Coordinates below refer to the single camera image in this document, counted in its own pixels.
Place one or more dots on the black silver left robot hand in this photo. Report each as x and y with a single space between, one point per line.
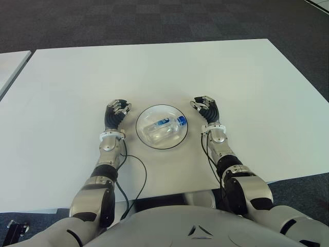
113 121

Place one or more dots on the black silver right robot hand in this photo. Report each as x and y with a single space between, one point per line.
212 114

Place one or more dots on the clear water bottle blue cap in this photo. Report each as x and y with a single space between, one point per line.
160 130

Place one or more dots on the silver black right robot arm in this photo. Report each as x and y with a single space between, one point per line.
241 190

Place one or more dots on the white plate with black rim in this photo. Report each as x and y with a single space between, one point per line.
149 115

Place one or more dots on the white robot waist part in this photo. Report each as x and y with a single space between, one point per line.
201 199

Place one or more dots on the white neighbouring table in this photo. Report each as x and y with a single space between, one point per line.
11 68

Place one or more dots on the grey robot torso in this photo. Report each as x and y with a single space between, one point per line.
195 229

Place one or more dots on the black stand with casters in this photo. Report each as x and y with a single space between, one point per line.
15 230

